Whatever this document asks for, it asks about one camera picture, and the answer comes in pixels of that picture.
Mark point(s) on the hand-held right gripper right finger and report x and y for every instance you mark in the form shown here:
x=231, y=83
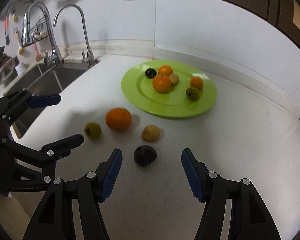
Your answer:
x=192, y=177

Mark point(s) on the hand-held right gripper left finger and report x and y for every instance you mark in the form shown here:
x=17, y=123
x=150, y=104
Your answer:
x=112, y=177

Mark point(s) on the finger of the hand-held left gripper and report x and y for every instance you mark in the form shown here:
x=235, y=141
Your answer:
x=62, y=142
x=45, y=100

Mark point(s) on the green round fruit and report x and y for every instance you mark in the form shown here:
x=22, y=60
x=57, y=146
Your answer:
x=192, y=93
x=92, y=130

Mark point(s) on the dark purple plum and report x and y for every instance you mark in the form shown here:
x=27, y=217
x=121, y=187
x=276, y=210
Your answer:
x=150, y=73
x=145, y=155

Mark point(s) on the large orange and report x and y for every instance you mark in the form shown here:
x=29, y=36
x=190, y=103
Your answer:
x=118, y=119

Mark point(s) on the tan round fruit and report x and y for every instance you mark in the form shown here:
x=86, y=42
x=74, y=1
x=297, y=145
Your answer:
x=151, y=133
x=175, y=79

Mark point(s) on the green plate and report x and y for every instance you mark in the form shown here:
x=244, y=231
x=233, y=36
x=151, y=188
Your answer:
x=170, y=105

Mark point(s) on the small orange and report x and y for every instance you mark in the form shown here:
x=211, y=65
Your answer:
x=161, y=83
x=196, y=82
x=165, y=70

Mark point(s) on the steel sink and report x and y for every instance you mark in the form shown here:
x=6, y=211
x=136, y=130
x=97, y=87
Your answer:
x=52, y=77

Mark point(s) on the white cup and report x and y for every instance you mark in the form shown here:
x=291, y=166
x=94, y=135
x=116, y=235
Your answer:
x=20, y=68

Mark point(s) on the pink hanging utensil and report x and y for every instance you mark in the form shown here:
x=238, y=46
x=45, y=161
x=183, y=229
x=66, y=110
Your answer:
x=38, y=55

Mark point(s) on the large chrome faucet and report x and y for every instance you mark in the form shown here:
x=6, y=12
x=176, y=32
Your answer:
x=53, y=47

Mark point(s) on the hanging dish brush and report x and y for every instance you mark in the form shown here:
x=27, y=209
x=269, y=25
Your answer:
x=21, y=50

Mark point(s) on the slim chrome faucet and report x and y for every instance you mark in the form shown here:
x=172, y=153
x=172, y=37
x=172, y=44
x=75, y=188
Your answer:
x=86, y=45

